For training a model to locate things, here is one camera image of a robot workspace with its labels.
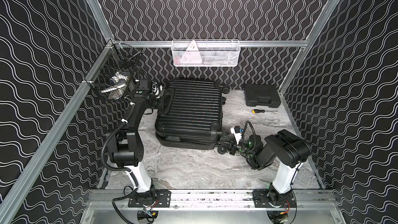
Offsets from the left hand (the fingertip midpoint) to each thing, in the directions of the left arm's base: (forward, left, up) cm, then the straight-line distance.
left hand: (161, 101), depth 90 cm
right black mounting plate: (-44, -55, -16) cm, 72 cm away
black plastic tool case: (+21, -64, -11) cm, 68 cm away
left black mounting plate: (-47, -5, -16) cm, 50 cm away
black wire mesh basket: (+3, +26, +12) cm, 29 cm away
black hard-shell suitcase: (-8, -18, -1) cm, 20 cm away
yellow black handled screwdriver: (+10, -62, -16) cm, 65 cm away
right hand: (-17, -36, -12) cm, 41 cm away
